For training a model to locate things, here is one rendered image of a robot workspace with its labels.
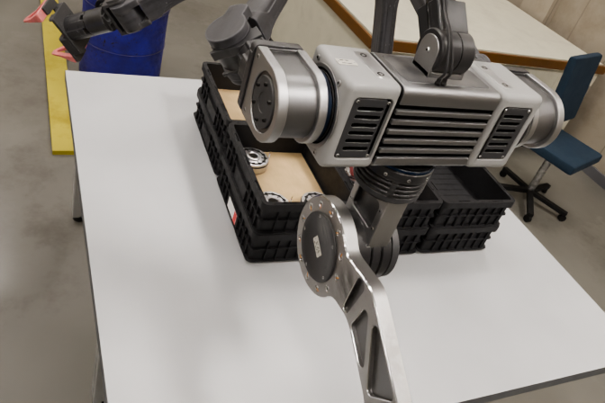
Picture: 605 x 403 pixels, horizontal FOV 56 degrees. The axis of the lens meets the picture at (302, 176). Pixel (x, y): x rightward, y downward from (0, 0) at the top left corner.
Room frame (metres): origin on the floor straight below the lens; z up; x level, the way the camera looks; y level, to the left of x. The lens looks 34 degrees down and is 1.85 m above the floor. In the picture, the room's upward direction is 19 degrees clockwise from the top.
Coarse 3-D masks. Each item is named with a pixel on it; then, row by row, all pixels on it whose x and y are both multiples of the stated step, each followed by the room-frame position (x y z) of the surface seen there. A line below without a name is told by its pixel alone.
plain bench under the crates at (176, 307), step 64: (128, 128) 1.64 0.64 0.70; (192, 128) 1.78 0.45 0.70; (128, 192) 1.32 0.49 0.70; (192, 192) 1.42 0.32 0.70; (128, 256) 1.07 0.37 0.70; (192, 256) 1.15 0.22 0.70; (448, 256) 1.54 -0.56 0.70; (512, 256) 1.67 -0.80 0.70; (128, 320) 0.88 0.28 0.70; (192, 320) 0.94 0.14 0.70; (256, 320) 1.01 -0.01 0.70; (320, 320) 1.08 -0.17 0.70; (448, 320) 1.25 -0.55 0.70; (512, 320) 1.34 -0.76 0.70; (576, 320) 1.44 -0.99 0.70; (128, 384) 0.72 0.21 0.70; (192, 384) 0.77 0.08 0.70; (256, 384) 0.83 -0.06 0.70; (320, 384) 0.88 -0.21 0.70; (448, 384) 1.02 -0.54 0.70; (512, 384) 1.09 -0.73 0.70
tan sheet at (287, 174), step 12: (276, 156) 1.58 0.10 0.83; (288, 156) 1.61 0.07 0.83; (300, 156) 1.63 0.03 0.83; (276, 168) 1.51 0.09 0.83; (288, 168) 1.54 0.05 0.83; (300, 168) 1.56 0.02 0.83; (264, 180) 1.43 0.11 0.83; (276, 180) 1.45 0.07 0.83; (288, 180) 1.47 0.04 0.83; (300, 180) 1.49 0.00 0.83; (312, 180) 1.52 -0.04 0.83; (276, 192) 1.39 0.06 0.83; (288, 192) 1.41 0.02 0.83; (300, 192) 1.43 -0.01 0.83
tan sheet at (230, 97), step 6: (222, 90) 1.89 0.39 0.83; (228, 90) 1.91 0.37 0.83; (234, 90) 1.92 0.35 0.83; (222, 96) 1.85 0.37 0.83; (228, 96) 1.86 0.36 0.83; (234, 96) 1.88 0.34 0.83; (228, 102) 1.82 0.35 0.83; (234, 102) 1.84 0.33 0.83; (228, 108) 1.78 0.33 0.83; (234, 108) 1.79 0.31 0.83; (234, 114) 1.75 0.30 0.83; (240, 114) 1.76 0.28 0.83
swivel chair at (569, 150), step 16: (576, 64) 3.42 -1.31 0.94; (592, 64) 3.62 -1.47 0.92; (560, 80) 3.43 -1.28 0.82; (576, 80) 3.49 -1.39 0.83; (560, 96) 3.40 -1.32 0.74; (576, 96) 3.57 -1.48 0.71; (576, 112) 3.66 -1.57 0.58; (560, 144) 3.33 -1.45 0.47; (576, 144) 3.41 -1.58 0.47; (560, 160) 3.12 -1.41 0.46; (576, 160) 3.17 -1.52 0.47; (592, 160) 3.28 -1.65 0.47; (512, 176) 3.49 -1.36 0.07; (528, 192) 3.32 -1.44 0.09; (544, 192) 3.53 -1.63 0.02; (528, 208) 3.14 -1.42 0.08; (560, 208) 3.28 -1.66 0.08
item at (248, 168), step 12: (240, 144) 1.42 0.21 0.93; (240, 156) 1.38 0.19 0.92; (252, 168) 1.32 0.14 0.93; (336, 168) 1.47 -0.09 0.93; (252, 180) 1.27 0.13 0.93; (348, 192) 1.38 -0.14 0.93; (264, 204) 1.19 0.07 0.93; (276, 204) 1.20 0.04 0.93; (288, 204) 1.22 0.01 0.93; (300, 204) 1.24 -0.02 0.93
